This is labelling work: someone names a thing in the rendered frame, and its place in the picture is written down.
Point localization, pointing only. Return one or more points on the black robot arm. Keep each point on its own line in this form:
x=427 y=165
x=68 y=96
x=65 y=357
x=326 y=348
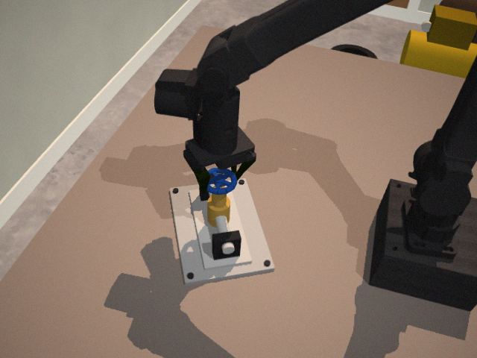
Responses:
x=430 y=225

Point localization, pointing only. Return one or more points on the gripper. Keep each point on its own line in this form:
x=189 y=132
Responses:
x=221 y=149

